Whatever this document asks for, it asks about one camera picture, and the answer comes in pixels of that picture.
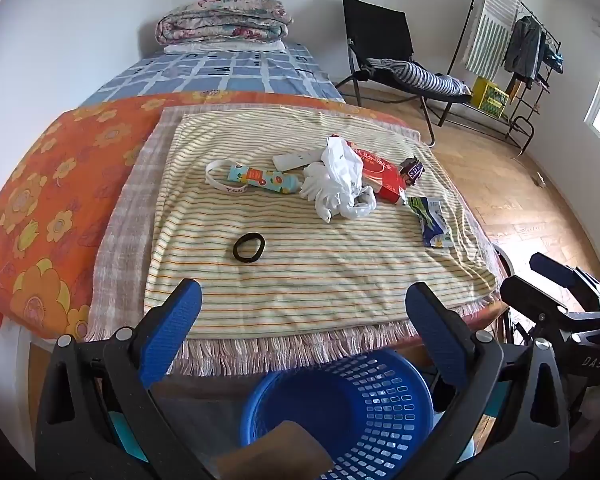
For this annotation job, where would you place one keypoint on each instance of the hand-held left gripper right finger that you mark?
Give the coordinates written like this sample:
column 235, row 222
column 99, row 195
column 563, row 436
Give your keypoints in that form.
column 435, row 330

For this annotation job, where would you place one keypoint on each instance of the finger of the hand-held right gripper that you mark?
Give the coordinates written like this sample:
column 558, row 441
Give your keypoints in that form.
column 525, row 292
column 555, row 269

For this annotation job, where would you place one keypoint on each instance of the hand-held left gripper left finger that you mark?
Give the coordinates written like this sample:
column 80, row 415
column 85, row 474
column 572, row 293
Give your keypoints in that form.
column 175, row 325

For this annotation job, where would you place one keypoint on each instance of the blue plastic basket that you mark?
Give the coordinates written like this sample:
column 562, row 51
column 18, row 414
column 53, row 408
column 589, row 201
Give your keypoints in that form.
column 380, row 410

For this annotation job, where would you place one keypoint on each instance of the green and white packet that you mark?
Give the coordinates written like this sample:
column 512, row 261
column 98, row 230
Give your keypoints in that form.
column 435, row 225

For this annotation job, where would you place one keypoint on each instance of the white wristband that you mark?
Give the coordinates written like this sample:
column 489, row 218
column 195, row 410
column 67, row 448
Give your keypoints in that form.
column 235, row 189

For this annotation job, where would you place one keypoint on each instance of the red box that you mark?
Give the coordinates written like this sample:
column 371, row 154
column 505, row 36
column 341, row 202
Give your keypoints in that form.
column 380, row 175

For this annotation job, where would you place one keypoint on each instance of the white plastic bag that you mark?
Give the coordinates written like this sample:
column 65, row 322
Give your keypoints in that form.
column 330, row 180

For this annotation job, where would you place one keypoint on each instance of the teal cloth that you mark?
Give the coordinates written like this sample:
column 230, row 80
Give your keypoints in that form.
column 125, row 435

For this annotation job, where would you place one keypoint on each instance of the striped yellow cloth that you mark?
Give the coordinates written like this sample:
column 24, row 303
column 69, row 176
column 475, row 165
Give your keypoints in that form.
column 130, row 200

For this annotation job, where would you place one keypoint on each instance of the yellow striped blanket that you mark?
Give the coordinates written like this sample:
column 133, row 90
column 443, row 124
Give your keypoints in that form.
column 305, row 270

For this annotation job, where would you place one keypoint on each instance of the black clothes rack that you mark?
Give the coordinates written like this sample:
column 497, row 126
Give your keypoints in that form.
column 522, row 118

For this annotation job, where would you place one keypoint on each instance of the brown cardboard piece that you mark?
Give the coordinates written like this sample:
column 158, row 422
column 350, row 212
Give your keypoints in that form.
column 280, row 445

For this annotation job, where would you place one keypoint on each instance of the chocolate bar wrapper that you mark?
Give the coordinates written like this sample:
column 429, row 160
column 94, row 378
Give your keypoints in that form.
column 412, row 171

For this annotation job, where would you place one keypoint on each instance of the teal tube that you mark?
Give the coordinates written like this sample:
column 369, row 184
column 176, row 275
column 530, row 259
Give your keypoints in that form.
column 260, row 180

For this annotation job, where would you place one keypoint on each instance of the yellow crate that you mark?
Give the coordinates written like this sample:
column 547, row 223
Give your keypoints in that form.
column 490, row 97

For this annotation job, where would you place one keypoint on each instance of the orange floral blanket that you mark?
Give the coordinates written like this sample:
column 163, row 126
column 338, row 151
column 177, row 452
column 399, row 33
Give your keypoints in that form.
column 55, row 185

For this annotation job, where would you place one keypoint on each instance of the blue garment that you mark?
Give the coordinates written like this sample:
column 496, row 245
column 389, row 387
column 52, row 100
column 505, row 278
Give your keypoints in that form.
column 554, row 60

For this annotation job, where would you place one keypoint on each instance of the dark jacket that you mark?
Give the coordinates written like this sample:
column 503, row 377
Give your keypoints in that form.
column 522, row 50

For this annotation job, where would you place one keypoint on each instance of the green striped towel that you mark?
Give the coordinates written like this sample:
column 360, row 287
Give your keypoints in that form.
column 490, row 25

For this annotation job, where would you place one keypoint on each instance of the blue checked bedsheet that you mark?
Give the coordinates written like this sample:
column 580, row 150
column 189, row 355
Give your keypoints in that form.
column 205, row 72

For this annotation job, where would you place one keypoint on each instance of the white folded sheet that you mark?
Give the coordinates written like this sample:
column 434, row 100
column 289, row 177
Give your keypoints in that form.
column 220, row 47

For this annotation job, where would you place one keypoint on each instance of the black folding chair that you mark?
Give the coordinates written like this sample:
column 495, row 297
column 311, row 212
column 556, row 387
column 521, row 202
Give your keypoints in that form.
column 375, row 30

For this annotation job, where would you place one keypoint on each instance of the folded floral quilt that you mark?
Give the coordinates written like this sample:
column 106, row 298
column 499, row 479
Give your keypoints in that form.
column 220, row 22

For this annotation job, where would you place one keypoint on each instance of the white bed frame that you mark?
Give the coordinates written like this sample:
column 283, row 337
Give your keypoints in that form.
column 27, row 385

